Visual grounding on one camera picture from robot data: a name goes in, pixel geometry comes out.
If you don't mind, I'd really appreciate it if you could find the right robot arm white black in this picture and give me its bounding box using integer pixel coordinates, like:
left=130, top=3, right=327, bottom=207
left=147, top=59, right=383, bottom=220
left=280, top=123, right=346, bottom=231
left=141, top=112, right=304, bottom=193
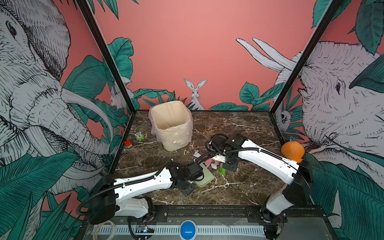
left=205, top=134, right=313, bottom=221

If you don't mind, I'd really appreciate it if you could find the beige trash bin with liner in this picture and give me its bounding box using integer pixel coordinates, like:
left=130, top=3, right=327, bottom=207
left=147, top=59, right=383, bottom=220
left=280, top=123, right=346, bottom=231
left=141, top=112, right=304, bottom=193
left=149, top=101, right=193, bottom=152

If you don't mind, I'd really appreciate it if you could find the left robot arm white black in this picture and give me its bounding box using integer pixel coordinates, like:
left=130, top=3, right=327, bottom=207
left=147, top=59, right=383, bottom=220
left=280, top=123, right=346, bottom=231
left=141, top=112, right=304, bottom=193
left=76, top=161, right=204, bottom=225

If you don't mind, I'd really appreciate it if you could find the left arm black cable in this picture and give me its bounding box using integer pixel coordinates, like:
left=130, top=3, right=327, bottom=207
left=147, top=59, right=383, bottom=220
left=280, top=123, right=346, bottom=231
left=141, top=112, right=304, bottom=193
left=191, top=151, right=217, bottom=164

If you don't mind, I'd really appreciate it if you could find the light green dustpan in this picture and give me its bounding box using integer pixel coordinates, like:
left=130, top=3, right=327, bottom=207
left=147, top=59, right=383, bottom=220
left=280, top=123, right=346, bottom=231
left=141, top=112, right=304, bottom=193
left=194, top=163, right=215, bottom=187

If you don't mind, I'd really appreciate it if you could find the light green hand brush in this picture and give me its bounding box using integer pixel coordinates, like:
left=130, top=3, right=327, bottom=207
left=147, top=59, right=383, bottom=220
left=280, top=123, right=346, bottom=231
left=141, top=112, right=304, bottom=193
left=219, top=167, right=226, bottom=176

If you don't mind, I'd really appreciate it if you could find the left black frame post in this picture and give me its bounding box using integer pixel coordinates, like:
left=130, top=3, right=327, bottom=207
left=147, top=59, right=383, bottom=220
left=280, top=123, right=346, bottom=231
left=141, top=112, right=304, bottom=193
left=74, top=0, right=136, bottom=114

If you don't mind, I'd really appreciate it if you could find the red blue toy block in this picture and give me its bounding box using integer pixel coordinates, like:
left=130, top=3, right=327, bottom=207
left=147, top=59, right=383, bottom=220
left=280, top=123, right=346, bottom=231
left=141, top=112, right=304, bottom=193
left=124, top=140, right=134, bottom=150

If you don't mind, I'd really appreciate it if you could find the black frame post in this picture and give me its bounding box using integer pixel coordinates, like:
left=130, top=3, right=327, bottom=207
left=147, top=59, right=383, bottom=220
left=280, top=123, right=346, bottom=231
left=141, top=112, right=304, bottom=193
left=269, top=0, right=344, bottom=115
left=74, top=0, right=136, bottom=114

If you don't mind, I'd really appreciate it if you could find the white slotted cable duct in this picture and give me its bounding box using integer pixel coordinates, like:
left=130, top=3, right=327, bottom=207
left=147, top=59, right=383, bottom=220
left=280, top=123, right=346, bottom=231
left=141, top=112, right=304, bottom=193
left=92, top=224, right=266, bottom=238

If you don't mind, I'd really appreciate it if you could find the pink paper scrap upper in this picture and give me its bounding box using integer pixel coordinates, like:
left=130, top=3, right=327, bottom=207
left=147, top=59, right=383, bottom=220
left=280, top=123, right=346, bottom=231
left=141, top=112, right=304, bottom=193
left=205, top=159, right=214, bottom=168

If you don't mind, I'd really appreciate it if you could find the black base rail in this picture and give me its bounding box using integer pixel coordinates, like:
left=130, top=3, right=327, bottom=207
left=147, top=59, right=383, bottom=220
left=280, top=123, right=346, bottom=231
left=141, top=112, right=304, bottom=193
left=86, top=204, right=328, bottom=224

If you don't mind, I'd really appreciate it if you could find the small green frog toy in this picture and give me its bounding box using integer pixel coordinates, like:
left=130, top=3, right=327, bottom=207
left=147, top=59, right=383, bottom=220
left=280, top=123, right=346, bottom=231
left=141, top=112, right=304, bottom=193
left=135, top=132, right=145, bottom=142

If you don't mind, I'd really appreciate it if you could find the white paper scrap upper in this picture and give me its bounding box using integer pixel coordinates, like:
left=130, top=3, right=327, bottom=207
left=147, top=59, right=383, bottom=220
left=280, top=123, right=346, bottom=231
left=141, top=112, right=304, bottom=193
left=194, top=151, right=201, bottom=158

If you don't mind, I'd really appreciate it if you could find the coiled clear tube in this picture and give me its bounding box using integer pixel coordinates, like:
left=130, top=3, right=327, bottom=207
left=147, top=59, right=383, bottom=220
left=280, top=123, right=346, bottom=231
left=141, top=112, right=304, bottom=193
left=92, top=221, right=117, bottom=240

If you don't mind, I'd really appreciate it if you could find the right black frame post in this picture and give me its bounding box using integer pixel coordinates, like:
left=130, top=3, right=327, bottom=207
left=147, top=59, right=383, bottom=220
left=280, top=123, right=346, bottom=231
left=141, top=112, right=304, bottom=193
left=269, top=0, right=344, bottom=115

